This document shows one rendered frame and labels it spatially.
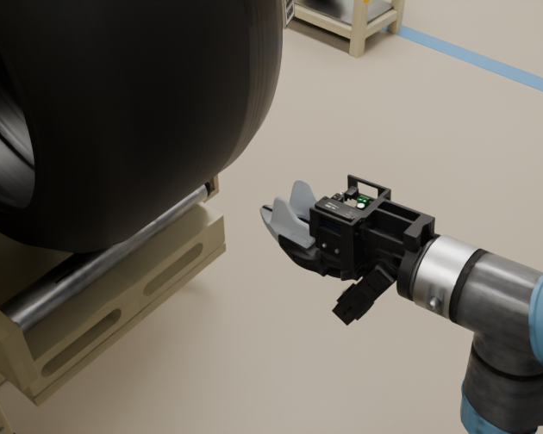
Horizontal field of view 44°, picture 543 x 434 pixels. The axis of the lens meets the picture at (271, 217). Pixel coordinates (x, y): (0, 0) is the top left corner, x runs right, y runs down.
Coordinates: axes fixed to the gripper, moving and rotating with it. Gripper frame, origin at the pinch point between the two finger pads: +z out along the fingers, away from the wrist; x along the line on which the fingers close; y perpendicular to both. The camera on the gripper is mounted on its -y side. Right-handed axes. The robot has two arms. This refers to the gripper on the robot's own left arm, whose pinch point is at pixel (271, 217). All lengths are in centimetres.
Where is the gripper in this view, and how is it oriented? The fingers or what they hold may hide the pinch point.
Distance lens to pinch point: 78.6
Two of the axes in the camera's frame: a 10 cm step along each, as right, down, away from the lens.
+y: -1.0, -7.8, -6.2
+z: -7.7, -3.3, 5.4
